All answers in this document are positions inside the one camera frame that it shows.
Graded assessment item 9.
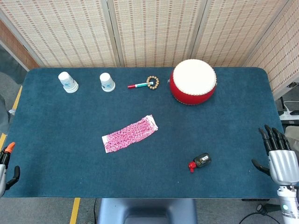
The tall floral paper cup stack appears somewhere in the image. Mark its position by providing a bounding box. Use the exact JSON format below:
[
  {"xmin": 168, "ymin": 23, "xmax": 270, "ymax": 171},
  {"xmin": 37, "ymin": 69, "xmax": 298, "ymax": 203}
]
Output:
[{"xmin": 58, "ymin": 71, "xmax": 79, "ymax": 94}]

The woven bamboo folding screen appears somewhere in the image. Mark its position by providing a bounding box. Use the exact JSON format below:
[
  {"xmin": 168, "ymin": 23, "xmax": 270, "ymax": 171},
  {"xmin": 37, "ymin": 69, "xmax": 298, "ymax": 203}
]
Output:
[{"xmin": 0, "ymin": 0, "xmax": 299, "ymax": 98}]

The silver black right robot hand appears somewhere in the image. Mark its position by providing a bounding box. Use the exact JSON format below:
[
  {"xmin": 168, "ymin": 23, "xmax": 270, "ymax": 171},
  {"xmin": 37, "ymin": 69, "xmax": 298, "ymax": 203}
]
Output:
[{"xmin": 251, "ymin": 124, "xmax": 299, "ymax": 187}]

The wooden bead bracelet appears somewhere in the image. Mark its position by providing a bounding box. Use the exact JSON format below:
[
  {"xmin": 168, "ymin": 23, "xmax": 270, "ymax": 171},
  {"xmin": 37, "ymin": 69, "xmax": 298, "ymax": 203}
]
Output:
[{"xmin": 146, "ymin": 76, "xmax": 160, "ymax": 90}]

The short floral paper cup stack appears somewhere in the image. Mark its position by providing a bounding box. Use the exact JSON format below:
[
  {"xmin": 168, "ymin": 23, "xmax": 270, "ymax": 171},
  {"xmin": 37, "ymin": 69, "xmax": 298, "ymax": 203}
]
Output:
[{"xmin": 100, "ymin": 72, "xmax": 116, "ymax": 92}]

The red drum with white skin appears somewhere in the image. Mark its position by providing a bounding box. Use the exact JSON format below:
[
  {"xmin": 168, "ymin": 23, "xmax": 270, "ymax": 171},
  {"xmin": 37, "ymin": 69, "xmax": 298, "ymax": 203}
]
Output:
[{"xmin": 169, "ymin": 59, "xmax": 217, "ymax": 105}]

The black ink bottle red cap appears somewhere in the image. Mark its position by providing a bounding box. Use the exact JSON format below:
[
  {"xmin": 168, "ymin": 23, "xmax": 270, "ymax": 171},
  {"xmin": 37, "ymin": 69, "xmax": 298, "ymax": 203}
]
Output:
[{"xmin": 188, "ymin": 153, "xmax": 212, "ymax": 174}]

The red green white marker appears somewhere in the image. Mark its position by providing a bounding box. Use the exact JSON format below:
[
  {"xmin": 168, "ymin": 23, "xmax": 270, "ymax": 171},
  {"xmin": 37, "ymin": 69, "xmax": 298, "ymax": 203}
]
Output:
[{"xmin": 127, "ymin": 81, "xmax": 154, "ymax": 89}]

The black cable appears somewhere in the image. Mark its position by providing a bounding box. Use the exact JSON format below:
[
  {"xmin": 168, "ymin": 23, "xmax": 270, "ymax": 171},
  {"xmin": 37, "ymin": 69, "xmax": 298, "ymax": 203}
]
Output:
[{"xmin": 239, "ymin": 203, "xmax": 282, "ymax": 224}]

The blue felt table cover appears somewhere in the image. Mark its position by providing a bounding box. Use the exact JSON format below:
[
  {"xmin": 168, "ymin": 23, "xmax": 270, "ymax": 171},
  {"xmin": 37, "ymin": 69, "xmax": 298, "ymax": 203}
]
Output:
[{"xmin": 3, "ymin": 67, "xmax": 285, "ymax": 199}]

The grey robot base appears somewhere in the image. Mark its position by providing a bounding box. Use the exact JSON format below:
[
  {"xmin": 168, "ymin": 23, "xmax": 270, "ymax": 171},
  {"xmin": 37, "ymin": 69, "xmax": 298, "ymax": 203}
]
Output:
[{"xmin": 97, "ymin": 198, "xmax": 198, "ymax": 224}]

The large pink patterned cloth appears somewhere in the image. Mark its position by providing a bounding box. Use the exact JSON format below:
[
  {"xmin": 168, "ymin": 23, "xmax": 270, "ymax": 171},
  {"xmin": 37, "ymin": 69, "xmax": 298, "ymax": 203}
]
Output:
[{"xmin": 101, "ymin": 114, "xmax": 159, "ymax": 154}]

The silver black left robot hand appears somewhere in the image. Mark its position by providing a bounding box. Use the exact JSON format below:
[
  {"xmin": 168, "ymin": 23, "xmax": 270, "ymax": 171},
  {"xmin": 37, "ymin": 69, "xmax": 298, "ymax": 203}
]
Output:
[{"xmin": 0, "ymin": 141, "xmax": 21, "ymax": 198}]

